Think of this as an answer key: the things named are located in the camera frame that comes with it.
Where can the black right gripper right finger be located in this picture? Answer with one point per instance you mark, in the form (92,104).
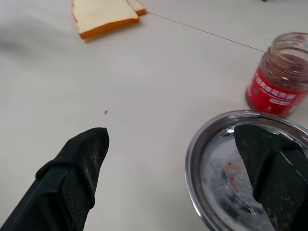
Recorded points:
(276,173)

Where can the white bread slice orange crust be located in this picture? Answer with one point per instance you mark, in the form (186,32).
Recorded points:
(103,16)
(138,6)

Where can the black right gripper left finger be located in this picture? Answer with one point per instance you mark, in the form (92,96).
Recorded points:
(72,183)

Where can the round shiny steel plate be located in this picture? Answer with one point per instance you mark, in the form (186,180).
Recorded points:
(216,173)

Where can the glass jar red label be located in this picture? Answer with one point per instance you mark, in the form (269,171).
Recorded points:
(279,77)

